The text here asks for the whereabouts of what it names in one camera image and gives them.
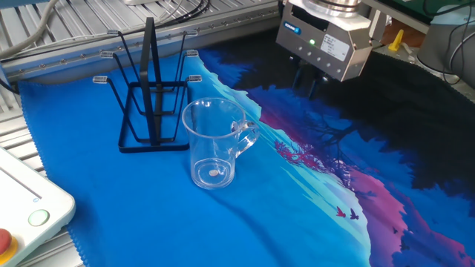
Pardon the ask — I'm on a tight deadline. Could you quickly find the grey Schunk gripper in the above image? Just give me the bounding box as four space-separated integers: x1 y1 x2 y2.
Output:
275 1 374 99

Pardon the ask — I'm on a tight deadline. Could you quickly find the clear plastic cup with handle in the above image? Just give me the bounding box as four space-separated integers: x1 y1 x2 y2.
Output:
181 97 261 191

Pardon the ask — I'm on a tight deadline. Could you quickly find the yellow plastic object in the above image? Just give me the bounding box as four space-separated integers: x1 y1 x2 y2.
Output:
387 28 405 53

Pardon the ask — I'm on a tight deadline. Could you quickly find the blue landscape print cloth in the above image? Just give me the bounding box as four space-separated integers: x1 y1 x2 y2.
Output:
18 27 475 267

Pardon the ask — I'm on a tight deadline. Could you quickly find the white teach pendant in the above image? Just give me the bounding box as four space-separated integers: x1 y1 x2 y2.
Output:
0 146 77 267

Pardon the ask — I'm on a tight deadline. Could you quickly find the grey aluminium post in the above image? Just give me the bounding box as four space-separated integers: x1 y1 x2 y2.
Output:
367 9 387 42

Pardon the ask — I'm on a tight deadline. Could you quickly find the black cable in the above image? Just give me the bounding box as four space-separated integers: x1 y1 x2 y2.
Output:
163 0 212 27

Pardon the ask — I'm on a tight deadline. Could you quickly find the black wire cup rack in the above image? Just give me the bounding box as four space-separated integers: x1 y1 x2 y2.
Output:
92 16 203 154

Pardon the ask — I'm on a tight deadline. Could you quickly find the aluminium table edge rail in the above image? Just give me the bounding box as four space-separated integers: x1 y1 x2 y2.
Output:
0 5 283 85

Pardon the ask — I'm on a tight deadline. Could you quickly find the thick grey cable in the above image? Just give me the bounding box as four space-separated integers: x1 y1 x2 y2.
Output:
0 0 60 60

